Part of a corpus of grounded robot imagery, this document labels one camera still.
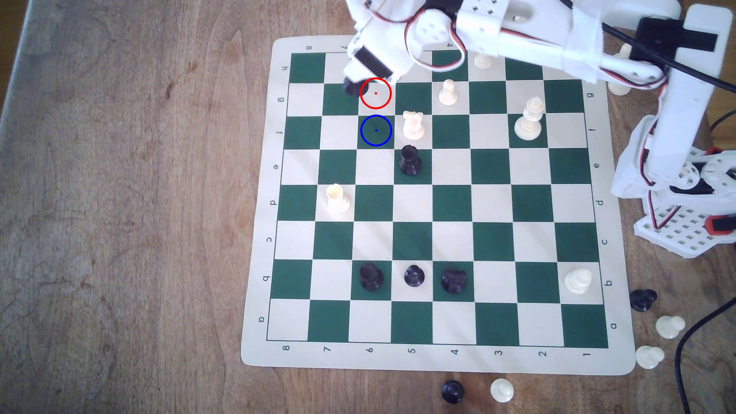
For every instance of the black king chess piece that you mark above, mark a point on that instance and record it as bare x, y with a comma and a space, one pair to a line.
371, 276

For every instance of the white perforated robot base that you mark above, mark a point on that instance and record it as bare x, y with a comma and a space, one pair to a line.
684, 233

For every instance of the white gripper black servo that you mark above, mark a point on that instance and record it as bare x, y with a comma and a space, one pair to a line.
371, 64

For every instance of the white king chess piece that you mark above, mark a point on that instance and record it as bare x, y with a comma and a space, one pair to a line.
578, 282

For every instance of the white pawn chess piece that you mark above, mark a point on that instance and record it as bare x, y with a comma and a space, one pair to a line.
669, 327
625, 52
448, 93
649, 357
483, 62
502, 391

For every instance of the black pawn chess piece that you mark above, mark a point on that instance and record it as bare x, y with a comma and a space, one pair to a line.
452, 392
414, 276
351, 88

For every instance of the white queen chess piece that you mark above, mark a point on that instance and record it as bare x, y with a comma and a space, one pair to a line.
529, 123

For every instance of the white rook chess piece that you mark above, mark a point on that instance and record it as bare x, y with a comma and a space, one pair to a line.
413, 126
337, 199

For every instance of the red and black clamp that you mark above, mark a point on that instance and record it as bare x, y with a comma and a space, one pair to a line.
721, 225

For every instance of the green and cream chess mat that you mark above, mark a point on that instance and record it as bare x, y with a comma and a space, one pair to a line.
517, 201

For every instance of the white pieces beside board top right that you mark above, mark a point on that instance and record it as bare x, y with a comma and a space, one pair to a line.
618, 89

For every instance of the black pawn board centre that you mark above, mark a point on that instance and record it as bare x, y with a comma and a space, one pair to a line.
410, 161

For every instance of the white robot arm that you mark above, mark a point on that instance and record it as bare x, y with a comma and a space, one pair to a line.
529, 34

